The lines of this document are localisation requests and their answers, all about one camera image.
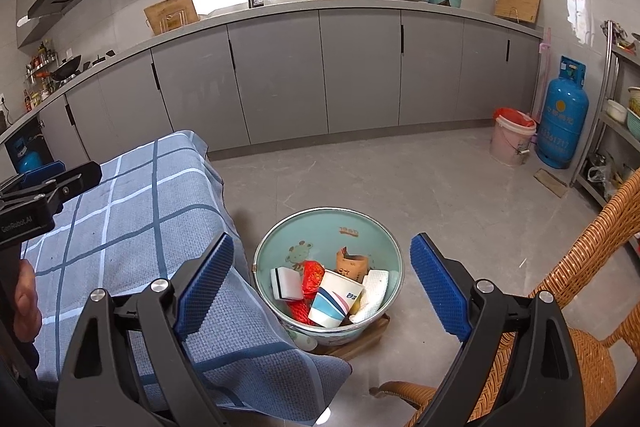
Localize red mesh bag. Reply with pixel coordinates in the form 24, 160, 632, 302
287, 259, 326, 327

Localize black wok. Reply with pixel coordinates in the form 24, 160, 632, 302
50, 55, 83, 82

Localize red bucket liner bag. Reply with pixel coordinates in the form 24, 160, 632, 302
494, 108, 536, 128

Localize white bowl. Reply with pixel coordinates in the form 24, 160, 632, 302
606, 99, 628, 124

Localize wooden cutting board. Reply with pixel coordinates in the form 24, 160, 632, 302
494, 0, 542, 24
144, 0, 201, 36

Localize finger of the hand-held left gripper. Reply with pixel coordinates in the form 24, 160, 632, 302
0, 162, 67, 195
30, 161, 103, 215

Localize metal shelf rack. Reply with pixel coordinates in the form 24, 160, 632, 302
570, 19, 640, 258

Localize blue gas cylinder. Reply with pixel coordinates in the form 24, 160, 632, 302
12, 138, 43, 175
536, 55, 590, 170

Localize gas stove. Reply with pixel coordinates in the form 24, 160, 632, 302
82, 49, 117, 70

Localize brown flat board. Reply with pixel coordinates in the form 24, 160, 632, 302
533, 168, 568, 199

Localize person's left hand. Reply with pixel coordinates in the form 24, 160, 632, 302
14, 258, 43, 343

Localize seasoning rack with bottles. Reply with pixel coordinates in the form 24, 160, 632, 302
26, 39, 56, 85

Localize grey base cabinets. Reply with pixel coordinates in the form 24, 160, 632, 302
0, 7, 543, 180

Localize blue checked tablecloth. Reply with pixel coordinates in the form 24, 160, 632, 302
20, 129, 353, 425

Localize pink plastic bucket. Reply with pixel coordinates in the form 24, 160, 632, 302
489, 108, 538, 166

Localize low wooden stool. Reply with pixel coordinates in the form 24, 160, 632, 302
295, 313, 392, 362

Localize green enamel basin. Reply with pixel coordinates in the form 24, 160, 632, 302
252, 207, 405, 348

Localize tan paper packaging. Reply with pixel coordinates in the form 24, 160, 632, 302
335, 247, 371, 284

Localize grey kitchen countertop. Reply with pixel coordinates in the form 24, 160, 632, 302
0, 0, 545, 142

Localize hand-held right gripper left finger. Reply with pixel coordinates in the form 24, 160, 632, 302
54, 232, 236, 427

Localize wicker chair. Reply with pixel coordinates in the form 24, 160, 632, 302
370, 167, 640, 427

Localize striped white paper cup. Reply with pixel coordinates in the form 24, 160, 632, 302
307, 269, 366, 328

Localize sponge with dark scouring pad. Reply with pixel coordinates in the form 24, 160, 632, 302
270, 266, 302, 304

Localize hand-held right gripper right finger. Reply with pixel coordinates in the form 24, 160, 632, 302
410, 233, 586, 427

